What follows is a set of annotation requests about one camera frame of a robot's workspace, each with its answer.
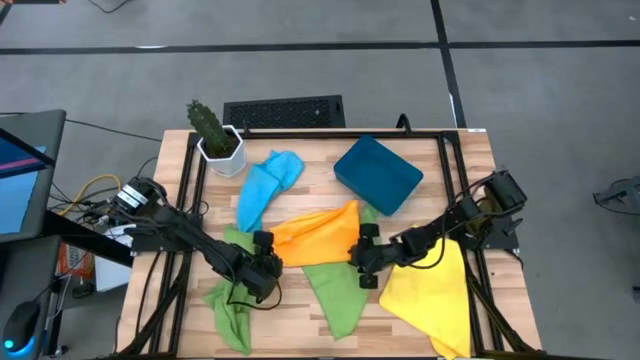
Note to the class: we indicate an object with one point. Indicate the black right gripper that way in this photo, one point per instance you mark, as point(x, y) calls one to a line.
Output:
point(372, 255)

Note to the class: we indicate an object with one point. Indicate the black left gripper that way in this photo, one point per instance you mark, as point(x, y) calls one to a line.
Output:
point(265, 265)

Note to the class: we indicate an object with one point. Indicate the green microfiber towel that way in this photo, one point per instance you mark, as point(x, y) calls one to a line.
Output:
point(340, 300)
point(232, 320)

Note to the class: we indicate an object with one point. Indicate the orange microfiber towel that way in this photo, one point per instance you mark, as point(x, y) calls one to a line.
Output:
point(315, 235)

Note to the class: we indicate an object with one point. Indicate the light blue microfiber towel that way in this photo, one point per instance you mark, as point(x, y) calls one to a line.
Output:
point(260, 190)

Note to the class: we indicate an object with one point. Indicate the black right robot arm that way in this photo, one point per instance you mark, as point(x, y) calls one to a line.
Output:
point(465, 212)

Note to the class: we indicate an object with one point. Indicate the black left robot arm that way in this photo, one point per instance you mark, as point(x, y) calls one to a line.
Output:
point(175, 225)

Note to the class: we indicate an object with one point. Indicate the yellow microfiber towel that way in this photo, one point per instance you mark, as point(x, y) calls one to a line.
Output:
point(430, 300)

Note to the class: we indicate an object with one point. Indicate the white hexagonal plant pot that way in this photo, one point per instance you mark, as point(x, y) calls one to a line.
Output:
point(232, 165)

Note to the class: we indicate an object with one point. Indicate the white box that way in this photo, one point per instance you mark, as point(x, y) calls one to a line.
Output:
point(112, 275)

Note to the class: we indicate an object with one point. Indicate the green cactus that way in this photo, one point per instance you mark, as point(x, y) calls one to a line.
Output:
point(207, 125)

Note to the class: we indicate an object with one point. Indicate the black desk beam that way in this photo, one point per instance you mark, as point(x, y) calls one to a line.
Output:
point(80, 235)

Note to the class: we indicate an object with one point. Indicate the orange printed package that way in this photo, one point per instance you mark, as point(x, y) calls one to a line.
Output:
point(75, 260)

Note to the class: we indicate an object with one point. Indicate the black computer mouse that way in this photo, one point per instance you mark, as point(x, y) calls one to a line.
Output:
point(20, 325)

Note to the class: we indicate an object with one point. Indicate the grey laptop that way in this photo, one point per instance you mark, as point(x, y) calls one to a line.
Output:
point(20, 200)

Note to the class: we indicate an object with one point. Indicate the grey chair base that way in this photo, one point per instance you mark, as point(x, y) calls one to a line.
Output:
point(625, 195)

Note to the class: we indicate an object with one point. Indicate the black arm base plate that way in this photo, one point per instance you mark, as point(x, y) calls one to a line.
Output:
point(500, 242)
point(150, 245)

